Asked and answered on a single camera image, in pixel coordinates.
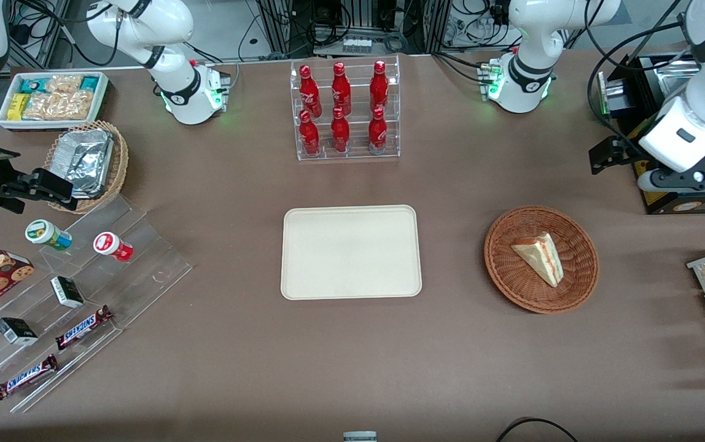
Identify triangular sandwich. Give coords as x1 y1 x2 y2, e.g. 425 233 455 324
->
510 232 565 288

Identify aluminium foil tray stack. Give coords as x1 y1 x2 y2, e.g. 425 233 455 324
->
52 128 115 198

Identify black cable at table edge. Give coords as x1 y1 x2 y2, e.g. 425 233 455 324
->
495 417 580 442

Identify large clear cracker bag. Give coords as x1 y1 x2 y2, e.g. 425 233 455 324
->
23 91 94 121

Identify small black white box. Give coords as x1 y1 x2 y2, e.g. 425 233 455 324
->
50 276 85 309
0 317 39 346

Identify clear acrylic bottle rack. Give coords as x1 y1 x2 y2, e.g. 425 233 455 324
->
289 54 401 161

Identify light wicker basket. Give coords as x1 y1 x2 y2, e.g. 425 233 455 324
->
44 120 129 214

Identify small clear cracker bag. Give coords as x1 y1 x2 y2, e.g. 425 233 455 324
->
45 74 84 94

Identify clear acrylic stepped stand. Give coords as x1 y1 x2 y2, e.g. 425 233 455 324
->
0 195 193 413

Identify white rectangular snack bin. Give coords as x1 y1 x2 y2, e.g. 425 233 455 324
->
0 71 111 133

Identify red cola bottle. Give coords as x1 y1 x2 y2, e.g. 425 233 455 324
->
368 106 388 152
370 60 389 114
331 61 352 116
298 64 322 118
330 106 351 153
299 109 321 155

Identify Snickers chocolate bar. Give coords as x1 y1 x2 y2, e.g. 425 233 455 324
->
0 354 58 401
55 305 114 351

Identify stainless steel food pan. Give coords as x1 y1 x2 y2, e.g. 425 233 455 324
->
653 60 696 99

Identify green lid snack cup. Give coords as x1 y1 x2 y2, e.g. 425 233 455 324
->
25 219 73 251

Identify red lid snack cup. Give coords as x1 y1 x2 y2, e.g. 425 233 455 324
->
93 231 134 263

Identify black hot food display case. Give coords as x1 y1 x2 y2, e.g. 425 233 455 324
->
598 52 705 215

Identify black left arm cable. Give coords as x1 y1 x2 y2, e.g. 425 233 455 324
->
585 0 697 154

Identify round brown wicker basket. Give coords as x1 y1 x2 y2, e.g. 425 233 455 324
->
483 205 600 315

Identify beige plastic tray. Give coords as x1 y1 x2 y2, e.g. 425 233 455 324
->
281 204 423 301

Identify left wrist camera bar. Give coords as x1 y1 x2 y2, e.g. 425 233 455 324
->
637 166 705 193

